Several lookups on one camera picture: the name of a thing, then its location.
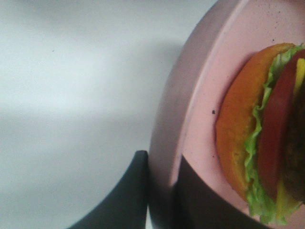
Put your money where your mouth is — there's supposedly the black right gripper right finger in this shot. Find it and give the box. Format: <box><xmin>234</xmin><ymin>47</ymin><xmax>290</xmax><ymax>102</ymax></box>
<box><xmin>175</xmin><ymin>154</ymin><xmax>270</xmax><ymax>229</ymax></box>

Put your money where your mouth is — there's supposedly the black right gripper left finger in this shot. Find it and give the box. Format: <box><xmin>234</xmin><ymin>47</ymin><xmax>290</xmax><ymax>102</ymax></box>
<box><xmin>70</xmin><ymin>150</ymin><xmax>149</xmax><ymax>229</ymax></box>

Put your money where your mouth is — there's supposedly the pink round plate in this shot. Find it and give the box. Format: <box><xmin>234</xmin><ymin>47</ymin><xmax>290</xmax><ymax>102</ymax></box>
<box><xmin>149</xmin><ymin>0</ymin><xmax>305</xmax><ymax>229</ymax></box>

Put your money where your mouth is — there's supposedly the burger with lettuce and cheese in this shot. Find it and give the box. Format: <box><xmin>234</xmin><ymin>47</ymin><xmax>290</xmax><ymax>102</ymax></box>
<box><xmin>215</xmin><ymin>43</ymin><xmax>305</xmax><ymax>225</ymax></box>

